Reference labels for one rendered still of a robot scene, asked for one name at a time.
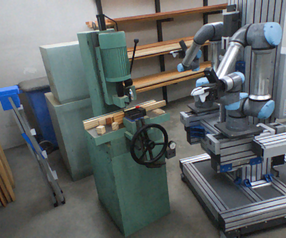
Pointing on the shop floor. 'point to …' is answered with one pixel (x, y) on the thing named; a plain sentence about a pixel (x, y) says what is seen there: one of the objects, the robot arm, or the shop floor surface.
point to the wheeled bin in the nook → (40, 111)
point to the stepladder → (29, 138)
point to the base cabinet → (130, 187)
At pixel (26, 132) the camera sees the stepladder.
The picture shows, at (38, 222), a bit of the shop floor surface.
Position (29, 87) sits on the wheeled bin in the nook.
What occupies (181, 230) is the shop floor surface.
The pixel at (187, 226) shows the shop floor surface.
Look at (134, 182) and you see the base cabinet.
